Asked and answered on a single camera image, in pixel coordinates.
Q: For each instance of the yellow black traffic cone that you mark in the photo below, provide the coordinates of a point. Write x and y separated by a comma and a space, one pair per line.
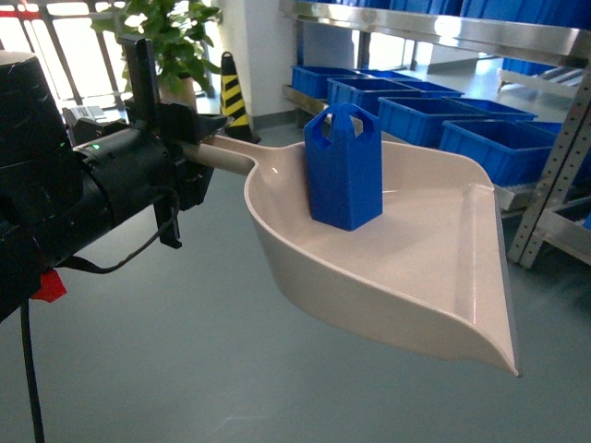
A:
233, 105

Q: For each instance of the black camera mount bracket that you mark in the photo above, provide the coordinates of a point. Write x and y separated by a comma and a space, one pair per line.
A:
140, 64

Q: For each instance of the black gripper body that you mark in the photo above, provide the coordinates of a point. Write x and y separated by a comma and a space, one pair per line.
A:
125, 168

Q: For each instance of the stainless steel shelf rack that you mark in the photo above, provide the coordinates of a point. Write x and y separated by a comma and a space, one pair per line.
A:
548, 217

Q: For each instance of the red tag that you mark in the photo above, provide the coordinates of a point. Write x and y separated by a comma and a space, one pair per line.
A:
52, 287

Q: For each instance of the blue plastic hexagonal part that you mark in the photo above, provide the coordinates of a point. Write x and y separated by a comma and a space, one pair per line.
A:
344, 166

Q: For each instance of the green potted plant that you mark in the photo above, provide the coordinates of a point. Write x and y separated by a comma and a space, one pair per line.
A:
178, 34

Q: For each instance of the beige plastic dustpan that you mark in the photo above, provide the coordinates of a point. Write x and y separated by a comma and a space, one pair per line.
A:
428, 275

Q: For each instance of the blue floor bin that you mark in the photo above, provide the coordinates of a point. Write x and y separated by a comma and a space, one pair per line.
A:
511, 153
419, 121
365, 92
313, 80

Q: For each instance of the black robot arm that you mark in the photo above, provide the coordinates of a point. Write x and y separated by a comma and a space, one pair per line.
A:
57, 198

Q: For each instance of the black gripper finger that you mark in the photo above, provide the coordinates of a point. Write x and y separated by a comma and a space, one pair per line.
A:
194, 181
209, 125

